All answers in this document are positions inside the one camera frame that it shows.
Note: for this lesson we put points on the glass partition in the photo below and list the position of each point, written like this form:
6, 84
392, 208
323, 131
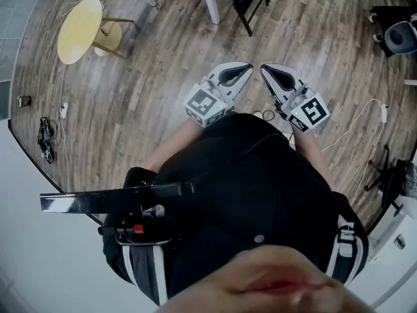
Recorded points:
13, 28

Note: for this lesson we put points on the person's right forearm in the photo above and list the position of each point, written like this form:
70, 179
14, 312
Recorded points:
312, 155

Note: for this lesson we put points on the yellow round side table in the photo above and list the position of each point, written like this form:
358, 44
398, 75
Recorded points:
79, 28

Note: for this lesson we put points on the plastic-wrapped black office chair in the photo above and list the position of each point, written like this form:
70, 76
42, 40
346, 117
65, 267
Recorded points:
391, 181

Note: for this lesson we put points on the small white table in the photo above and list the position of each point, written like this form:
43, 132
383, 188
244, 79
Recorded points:
410, 82

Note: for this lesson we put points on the person's face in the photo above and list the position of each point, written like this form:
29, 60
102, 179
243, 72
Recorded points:
260, 289

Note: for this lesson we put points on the white power adapter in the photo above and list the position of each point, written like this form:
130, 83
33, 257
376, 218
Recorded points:
384, 113

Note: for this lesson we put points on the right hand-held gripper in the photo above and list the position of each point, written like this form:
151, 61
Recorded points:
311, 111

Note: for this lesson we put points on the small brown box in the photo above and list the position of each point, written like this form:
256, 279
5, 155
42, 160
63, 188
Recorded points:
24, 101

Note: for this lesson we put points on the white power strip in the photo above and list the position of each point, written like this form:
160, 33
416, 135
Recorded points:
64, 109

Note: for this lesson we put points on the person's black shirt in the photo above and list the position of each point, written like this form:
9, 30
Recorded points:
244, 191

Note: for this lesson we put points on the black glossy mount bar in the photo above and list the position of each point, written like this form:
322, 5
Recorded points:
97, 201

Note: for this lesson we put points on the person's left forearm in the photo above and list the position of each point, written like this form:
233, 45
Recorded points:
172, 142

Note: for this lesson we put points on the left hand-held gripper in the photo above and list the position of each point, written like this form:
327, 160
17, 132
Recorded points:
202, 104

